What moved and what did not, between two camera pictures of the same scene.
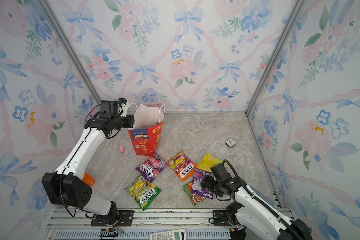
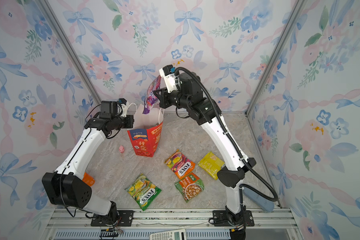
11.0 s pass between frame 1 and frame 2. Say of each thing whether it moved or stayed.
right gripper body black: moved
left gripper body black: stayed
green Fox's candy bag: stayed
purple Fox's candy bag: moved
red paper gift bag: stayed
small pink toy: stayed
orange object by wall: stayed
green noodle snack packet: moved
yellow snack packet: stayed
